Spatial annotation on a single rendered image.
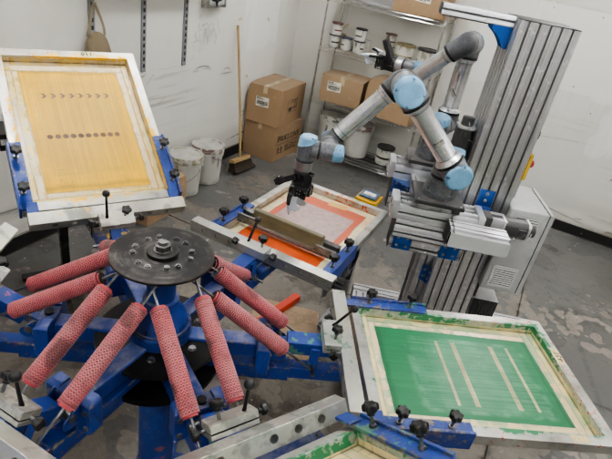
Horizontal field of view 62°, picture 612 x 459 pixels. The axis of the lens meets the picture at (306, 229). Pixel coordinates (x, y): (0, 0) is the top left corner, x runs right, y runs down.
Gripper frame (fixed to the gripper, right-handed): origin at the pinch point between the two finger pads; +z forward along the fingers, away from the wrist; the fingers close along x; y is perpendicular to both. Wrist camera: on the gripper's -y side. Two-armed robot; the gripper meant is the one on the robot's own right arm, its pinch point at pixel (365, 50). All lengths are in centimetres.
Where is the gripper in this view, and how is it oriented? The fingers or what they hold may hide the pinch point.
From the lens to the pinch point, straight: 307.5
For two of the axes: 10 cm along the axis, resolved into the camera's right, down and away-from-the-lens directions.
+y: -0.9, 8.0, 5.9
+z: -8.3, -3.9, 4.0
